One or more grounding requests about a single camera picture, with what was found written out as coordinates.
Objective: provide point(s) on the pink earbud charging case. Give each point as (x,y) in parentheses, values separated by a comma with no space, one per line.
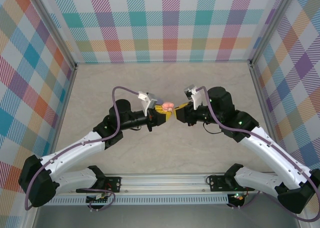
(168,106)

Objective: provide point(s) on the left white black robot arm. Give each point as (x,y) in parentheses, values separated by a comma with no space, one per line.
(75,153)

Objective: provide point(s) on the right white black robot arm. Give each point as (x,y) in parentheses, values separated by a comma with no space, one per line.
(265,148)

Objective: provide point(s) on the small electronics board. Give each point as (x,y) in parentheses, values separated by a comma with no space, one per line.
(100,200)
(237,197)

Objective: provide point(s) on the grey metal front panel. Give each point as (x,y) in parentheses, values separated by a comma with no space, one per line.
(162,218)

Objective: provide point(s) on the aluminium frame side rail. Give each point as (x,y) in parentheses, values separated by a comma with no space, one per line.
(63,108)
(264,108)

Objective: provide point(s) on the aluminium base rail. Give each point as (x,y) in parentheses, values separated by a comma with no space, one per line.
(162,184)

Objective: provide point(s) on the aluminium frame post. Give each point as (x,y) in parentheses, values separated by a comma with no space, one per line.
(272,25)
(53,29)

